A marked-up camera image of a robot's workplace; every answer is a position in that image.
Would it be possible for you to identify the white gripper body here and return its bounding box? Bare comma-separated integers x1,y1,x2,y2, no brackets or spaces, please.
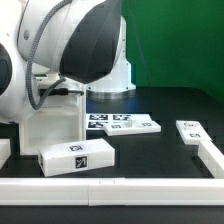
33,74,85,110

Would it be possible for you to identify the white cabinet body box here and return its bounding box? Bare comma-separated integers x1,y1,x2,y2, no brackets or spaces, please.
19,83,86,155

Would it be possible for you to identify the long white cabinet door panel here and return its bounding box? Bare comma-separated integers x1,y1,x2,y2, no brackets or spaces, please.
103,120,161,136

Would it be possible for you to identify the small white cabinet panel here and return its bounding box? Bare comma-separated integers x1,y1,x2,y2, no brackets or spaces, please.
176,120,211,145

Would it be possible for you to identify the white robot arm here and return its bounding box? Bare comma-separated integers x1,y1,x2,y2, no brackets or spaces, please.
0,0,134,123

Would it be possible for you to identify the white cabinet drawer block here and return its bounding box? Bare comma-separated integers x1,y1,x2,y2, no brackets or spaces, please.
38,139,115,177

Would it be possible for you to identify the white sheet with fiducial markers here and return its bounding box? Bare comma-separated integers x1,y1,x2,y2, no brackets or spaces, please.
86,113,151,130

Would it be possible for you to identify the grey cable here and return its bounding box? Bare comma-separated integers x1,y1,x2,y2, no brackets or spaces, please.
25,0,73,111

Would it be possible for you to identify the white left border rail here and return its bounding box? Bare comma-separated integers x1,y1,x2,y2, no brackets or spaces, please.
0,139,11,169

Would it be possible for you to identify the white border rail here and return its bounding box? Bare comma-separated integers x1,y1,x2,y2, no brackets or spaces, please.
0,139,11,169
198,141,224,179
0,178,224,206

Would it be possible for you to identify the white front border rail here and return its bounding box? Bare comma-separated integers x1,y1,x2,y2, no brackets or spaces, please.
0,178,224,206

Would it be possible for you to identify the white right border rail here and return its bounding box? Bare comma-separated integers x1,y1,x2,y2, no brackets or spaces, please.
198,141,224,179

